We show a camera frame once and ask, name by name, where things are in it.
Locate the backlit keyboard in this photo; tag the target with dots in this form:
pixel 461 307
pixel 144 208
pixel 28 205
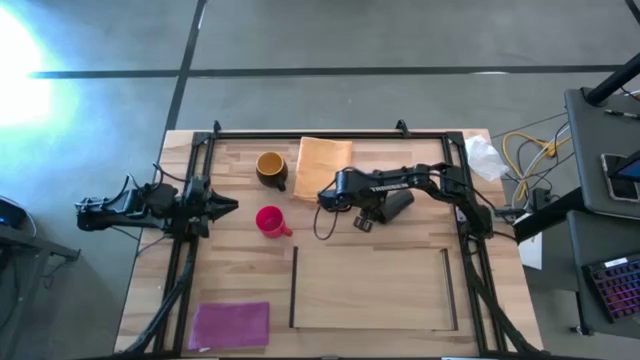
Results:
pixel 617 287

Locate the grey desk top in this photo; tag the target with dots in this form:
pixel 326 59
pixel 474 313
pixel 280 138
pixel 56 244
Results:
pixel 590 165

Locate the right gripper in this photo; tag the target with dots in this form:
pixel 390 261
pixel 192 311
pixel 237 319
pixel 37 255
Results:
pixel 350 201

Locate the black power adapter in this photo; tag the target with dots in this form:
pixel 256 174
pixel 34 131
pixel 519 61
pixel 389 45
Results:
pixel 539 197

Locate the purple cloth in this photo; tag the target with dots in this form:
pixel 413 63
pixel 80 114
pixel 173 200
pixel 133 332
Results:
pixel 230 325

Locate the white paper sheet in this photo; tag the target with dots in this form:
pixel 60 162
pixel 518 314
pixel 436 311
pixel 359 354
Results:
pixel 532 252

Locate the black device with blue light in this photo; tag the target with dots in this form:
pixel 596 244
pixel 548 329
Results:
pixel 10 215

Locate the grey side table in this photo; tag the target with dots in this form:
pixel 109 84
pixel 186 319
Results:
pixel 580 240

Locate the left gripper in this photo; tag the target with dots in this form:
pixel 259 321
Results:
pixel 197 200

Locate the tall black cup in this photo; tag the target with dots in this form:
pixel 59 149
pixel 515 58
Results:
pixel 400 202

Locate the folded orange cloth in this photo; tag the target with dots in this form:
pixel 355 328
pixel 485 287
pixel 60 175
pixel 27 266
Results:
pixel 320 165

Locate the black pen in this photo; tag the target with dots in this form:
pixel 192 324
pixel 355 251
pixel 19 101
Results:
pixel 620 113

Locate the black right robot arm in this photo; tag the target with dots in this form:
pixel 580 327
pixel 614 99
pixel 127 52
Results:
pixel 400 179

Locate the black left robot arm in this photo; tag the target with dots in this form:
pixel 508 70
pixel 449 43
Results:
pixel 145 202

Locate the crumpled clear plastic bag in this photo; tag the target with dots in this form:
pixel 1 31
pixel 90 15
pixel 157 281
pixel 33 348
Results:
pixel 482 157

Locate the black beam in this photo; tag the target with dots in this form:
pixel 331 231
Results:
pixel 550 215

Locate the black aluminium frame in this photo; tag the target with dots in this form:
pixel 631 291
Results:
pixel 330 134

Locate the red plastic cup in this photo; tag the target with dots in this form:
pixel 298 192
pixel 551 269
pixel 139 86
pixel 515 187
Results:
pixel 270 220

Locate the smartphone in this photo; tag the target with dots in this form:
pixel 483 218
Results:
pixel 620 187

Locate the black pole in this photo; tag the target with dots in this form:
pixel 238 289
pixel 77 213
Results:
pixel 612 82

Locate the yellow mug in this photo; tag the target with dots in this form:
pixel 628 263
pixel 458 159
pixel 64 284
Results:
pixel 270 163

